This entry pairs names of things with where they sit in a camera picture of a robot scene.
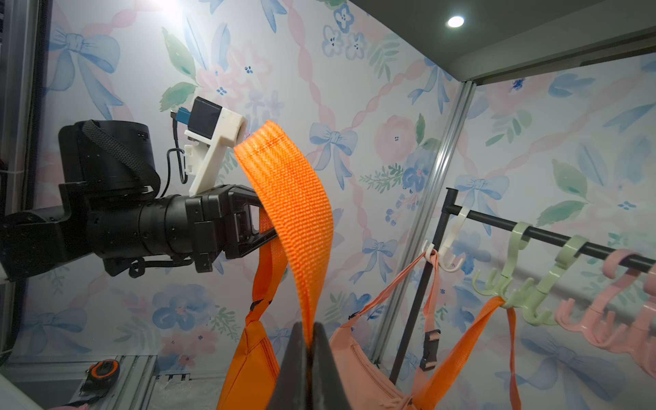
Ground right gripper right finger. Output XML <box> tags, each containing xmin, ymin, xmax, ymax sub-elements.
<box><xmin>311</xmin><ymin>323</ymin><xmax>351</xmax><ymax>410</ymax></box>

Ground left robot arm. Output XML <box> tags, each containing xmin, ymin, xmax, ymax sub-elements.
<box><xmin>1</xmin><ymin>121</ymin><xmax>277</xmax><ymax>282</ymax></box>

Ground orange bag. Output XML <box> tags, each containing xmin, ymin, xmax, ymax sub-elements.
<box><xmin>218</xmin><ymin>121</ymin><xmax>504</xmax><ymax>409</ymax></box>

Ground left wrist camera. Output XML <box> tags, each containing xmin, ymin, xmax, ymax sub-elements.
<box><xmin>184</xmin><ymin>97</ymin><xmax>248</xmax><ymax>196</ymax></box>

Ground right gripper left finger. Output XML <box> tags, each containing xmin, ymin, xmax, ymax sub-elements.
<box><xmin>266</xmin><ymin>322</ymin><xmax>310</xmax><ymax>410</ymax></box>

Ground pink bag far left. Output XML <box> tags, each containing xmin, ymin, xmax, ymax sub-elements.
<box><xmin>330</xmin><ymin>247</ymin><xmax>441</xmax><ymax>409</ymax></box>

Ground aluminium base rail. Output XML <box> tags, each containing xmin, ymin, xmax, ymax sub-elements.
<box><xmin>66</xmin><ymin>354</ymin><xmax>193</xmax><ymax>410</ymax></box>

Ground orange black tape measure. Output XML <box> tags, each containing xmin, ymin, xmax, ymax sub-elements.
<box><xmin>80</xmin><ymin>359</ymin><xmax>121</xmax><ymax>396</ymax></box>

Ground black clothes rack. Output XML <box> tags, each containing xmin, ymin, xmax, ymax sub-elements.
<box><xmin>389</xmin><ymin>188</ymin><xmax>655</xmax><ymax>384</ymax></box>

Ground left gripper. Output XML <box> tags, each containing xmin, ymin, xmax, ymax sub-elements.
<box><xmin>186</xmin><ymin>184</ymin><xmax>277</xmax><ymax>273</ymax></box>

